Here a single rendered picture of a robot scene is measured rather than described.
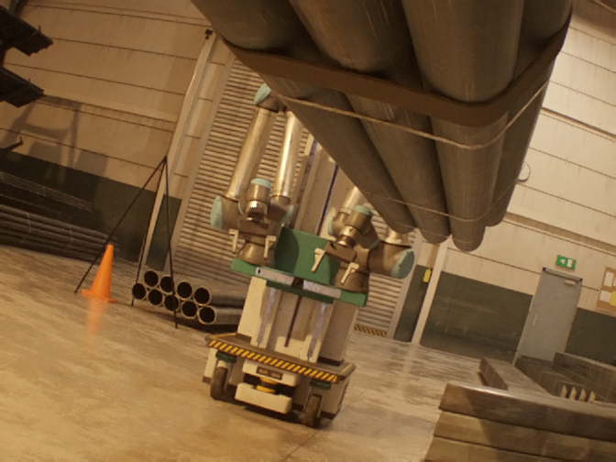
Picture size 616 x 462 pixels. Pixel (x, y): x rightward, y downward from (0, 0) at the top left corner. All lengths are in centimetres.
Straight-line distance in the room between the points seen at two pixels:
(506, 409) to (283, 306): 208
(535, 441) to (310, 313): 211
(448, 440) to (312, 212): 210
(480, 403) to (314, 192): 213
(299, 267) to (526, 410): 206
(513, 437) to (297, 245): 211
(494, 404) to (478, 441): 15
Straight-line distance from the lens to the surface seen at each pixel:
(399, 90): 139
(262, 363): 461
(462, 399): 318
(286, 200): 449
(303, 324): 494
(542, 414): 318
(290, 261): 487
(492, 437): 319
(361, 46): 124
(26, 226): 1125
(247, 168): 469
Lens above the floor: 72
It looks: 3 degrees up
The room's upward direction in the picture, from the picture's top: 16 degrees clockwise
